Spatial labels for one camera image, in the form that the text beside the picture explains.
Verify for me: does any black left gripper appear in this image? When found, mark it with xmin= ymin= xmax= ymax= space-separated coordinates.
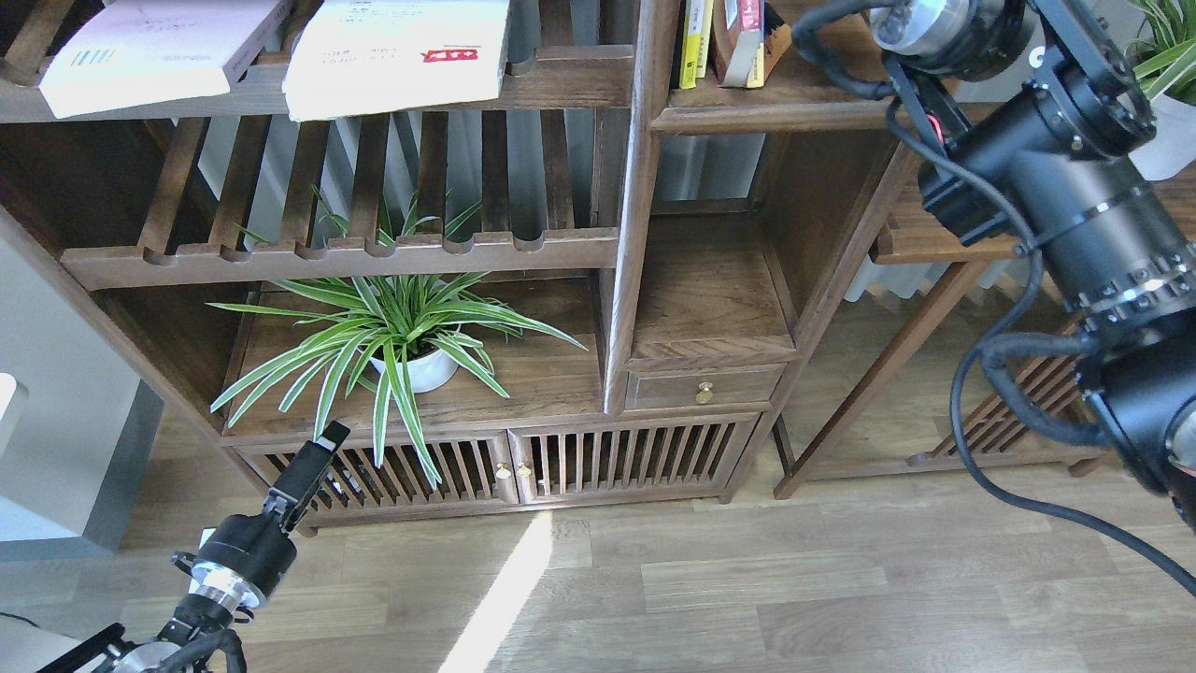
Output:
xmin=263 ymin=421 xmax=350 ymax=532

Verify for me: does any white book red stamp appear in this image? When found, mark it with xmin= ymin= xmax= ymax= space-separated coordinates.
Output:
xmin=281 ymin=1 xmax=509 ymax=121

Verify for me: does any red planet cover book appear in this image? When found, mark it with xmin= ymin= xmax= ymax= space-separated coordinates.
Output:
xmin=709 ymin=1 xmax=793 ymax=88

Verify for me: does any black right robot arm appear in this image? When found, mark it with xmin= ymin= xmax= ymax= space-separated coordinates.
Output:
xmin=791 ymin=1 xmax=1195 ymax=591

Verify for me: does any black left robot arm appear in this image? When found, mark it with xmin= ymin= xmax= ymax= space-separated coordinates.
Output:
xmin=42 ymin=422 xmax=350 ymax=672

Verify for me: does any spider plant white pot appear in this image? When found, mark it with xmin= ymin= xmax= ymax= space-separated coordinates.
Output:
xmin=1125 ymin=0 xmax=1196 ymax=182
xmin=210 ymin=273 xmax=573 ymax=485

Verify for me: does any left slatted cabinet door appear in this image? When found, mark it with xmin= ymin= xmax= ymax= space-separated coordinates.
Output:
xmin=234 ymin=430 xmax=518 ymax=530

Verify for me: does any slatted cabinet door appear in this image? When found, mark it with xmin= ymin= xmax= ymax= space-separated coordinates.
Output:
xmin=509 ymin=412 xmax=759 ymax=507
xmin=234 ymin=430 xmax=518 ymax=530

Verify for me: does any grey white cabinet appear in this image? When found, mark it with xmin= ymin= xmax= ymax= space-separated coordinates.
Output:
xmin=1 ymin=241 xmax=165 ymax=562

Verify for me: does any dark wooden bookshelf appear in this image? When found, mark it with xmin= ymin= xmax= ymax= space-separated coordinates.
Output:
xmin=4 ymin=1 xmax=916 ymax=501

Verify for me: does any right slatted cabinet door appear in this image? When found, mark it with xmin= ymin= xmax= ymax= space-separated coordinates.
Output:
xmin=509 ymin=412 xmax=759 ymax=507

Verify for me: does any small wooden drawer brass knob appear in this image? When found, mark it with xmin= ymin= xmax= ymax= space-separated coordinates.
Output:
xmin=626 ymin=365 xmax=785 ymax=409

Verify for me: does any pale pink white book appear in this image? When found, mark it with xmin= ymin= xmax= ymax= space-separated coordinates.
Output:
xmin=39 ymin=1 xmax=293 ymax=120

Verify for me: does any yellow upright book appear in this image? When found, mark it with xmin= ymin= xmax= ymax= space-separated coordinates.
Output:
xmin=672 ymin=0 xmax=704 ymax=90

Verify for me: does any cream thin upright book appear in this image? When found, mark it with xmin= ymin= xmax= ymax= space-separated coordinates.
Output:
xmin=696 ymin=0 xmax=714 ymax=79

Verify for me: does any dark wooden side table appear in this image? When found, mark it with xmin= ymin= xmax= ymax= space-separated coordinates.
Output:
xmin=771 ymin=100 xmax=1196 ymax=501

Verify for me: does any right spider plant white pot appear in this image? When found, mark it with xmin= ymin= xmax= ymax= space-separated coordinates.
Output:
xmin=1125 ymin=0 xmax=1196 ymax=182

